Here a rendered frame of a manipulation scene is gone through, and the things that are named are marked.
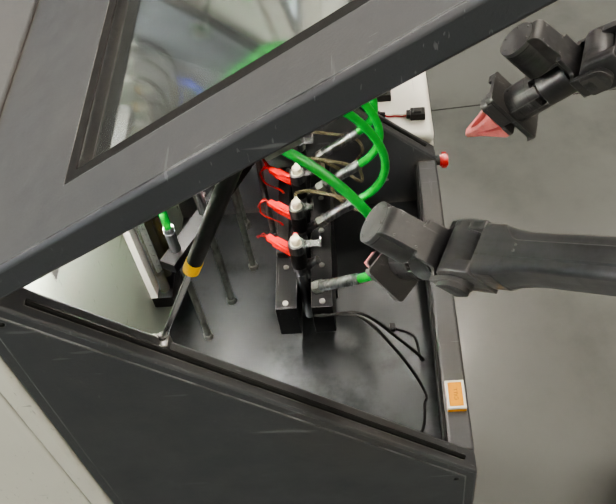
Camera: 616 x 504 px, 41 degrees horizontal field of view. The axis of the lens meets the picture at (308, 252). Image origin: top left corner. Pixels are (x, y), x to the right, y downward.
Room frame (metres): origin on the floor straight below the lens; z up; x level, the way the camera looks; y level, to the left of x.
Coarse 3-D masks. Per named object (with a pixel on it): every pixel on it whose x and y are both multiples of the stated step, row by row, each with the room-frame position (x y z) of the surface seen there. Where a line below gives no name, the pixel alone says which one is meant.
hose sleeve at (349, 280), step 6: (342, 276) 0.75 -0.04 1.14; (348, 276) 0.74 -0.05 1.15; (354, 276) 0.74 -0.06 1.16; (324, 282) 0.76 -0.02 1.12; (330, 282) 0.76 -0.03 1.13; (336, 282) 0.75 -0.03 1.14; (342, 282) 0.74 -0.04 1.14; (348, 282) 0.74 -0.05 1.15; (354, 282) 0.73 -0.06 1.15; (324, 288) 0.76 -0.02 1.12; (330, 288) 0.75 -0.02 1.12; (336, 288) 0.75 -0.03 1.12
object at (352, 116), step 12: (360, 120) 0.93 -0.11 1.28; (372, 132) 0.93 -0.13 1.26; (384, 156) 0.92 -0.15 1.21; (384, 168) 0.92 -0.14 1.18; (384, 180) 0.92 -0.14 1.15; (372, 192) 0.93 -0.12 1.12; (204, 204) 0.97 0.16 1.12; (348, 204) 0.93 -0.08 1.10; (324, 216) 0.94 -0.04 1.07; (336, 216) 0.93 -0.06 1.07
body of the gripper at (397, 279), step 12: (372, 264) 0.66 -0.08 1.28; (384, 264) 0.66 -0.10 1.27; (396, 264) 0.65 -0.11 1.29; (408, 264) 0.64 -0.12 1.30; (372, 276) 0.65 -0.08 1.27; (384, 276) 0.65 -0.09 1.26; (396, 276) 0.65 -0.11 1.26; (408, 276) 0.63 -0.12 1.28; (384, 288) 0.64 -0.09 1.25; (396, 288) 0.64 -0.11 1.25; (408, 288) 0.64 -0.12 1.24; (396, 300) 0.63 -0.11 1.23
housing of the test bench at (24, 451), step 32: (0, 0) 1.07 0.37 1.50; (32, 0) 1.06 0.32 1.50; (0, 32) 1.00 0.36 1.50; (0, 64) 0.93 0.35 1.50; (0, 96) 0.86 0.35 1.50; (0, 384) 0.57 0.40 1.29; (0, 416) 0.58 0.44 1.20; (32, 416) 0.57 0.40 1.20; (0, 448) 0.59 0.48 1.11; (32, 448) 0.58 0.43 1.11; (64, 448) 0.57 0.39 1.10; (0, 480) 0.59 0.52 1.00; (32, 480) 0.58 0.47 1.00; (64, 480) 0.58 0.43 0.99
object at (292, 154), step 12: (288, 156) 0.77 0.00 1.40; (300, 156) 0.77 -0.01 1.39; (312, 168) 0.75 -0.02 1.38; (324, 168) 0.76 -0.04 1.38; (324, 180) 0.75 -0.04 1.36; (336, 180) 0.74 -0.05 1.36; (348, 192) 0.73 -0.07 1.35; (360, 204) 0.73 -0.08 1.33; (168, 216) 0.90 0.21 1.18; (168, 228) 0.89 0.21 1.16; (360, 276) 0.73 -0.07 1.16
